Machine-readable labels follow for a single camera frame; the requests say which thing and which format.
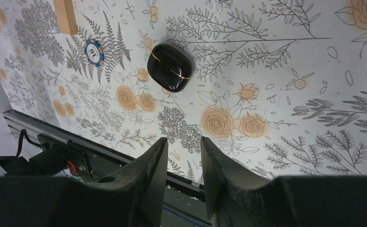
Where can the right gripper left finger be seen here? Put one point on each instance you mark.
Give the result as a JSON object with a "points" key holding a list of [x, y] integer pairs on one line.
{"points": [[33, 195]]}

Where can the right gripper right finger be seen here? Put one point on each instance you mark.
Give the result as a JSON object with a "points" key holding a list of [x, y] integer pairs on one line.
{"points": [[237, 197]]}

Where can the black earbud charging case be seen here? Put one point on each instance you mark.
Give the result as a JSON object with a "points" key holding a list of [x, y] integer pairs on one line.
{"points": [[170, 68]]}

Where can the floral table mat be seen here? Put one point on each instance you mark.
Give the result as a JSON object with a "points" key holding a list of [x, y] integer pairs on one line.
{"points": [[280, 86]]}

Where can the blue poker chip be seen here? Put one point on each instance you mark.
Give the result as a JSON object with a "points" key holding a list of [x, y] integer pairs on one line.
{"points": [[94, 52]]}

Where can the small wooden block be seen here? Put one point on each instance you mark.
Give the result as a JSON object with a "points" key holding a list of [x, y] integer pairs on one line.
{"points": [[64, 10]]}

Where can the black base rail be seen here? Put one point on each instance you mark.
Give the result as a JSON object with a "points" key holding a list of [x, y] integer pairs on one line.
{"points": [[184, 199]]}

